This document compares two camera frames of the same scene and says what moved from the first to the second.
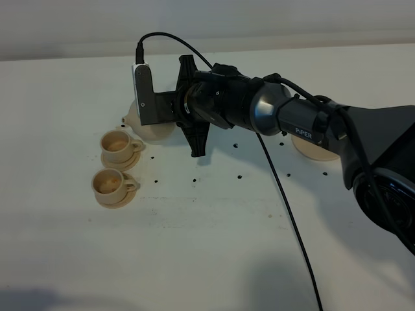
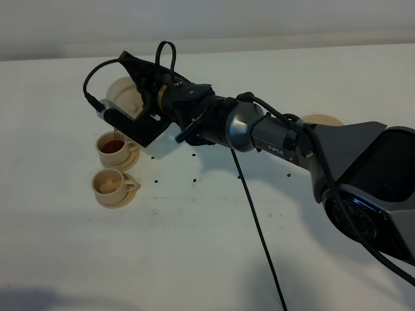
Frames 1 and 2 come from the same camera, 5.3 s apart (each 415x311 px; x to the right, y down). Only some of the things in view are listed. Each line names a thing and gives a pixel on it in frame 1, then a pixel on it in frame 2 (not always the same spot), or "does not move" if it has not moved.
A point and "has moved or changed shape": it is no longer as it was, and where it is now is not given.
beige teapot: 154,132 has moved or changed shape
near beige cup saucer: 129,196 does not move
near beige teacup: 111,187 does not move
